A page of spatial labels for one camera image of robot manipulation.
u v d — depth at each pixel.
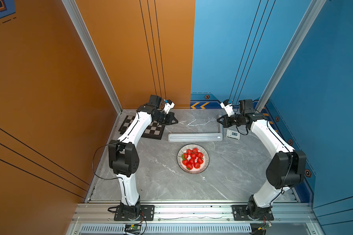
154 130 1.02
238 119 0.73
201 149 0.94
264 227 0.69
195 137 0.94
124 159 0.50
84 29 0.77
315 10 0.70
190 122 0.89
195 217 0.73
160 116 0.74
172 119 0.78
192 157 0.92
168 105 0.81
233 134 1.03
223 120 0.76
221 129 1.05
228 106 0.77
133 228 0.72
